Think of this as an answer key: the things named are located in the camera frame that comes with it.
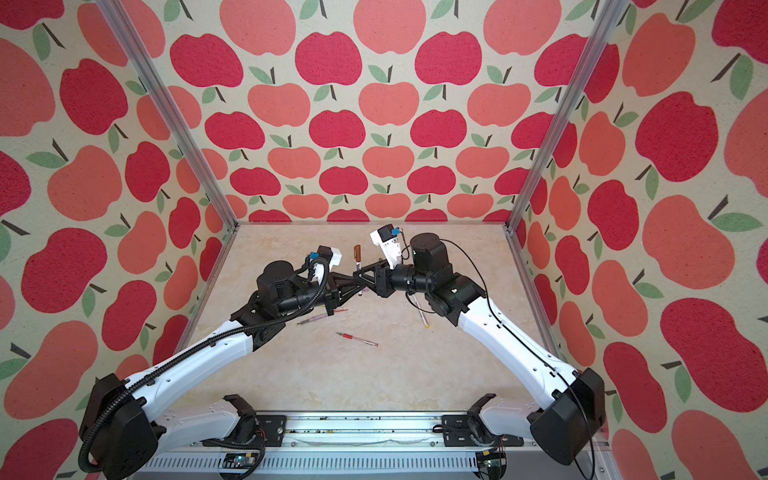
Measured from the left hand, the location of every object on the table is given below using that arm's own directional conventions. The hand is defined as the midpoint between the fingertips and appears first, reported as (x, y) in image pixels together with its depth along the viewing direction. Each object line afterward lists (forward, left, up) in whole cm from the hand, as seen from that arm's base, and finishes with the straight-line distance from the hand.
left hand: (366, 287), depth 68 cm
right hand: (+2, +1, +3) cm, 4 cm away
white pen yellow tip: (+7, -17, -29) cm, 34 cm away
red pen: (+1, +6, -29) cm, 29 cm away
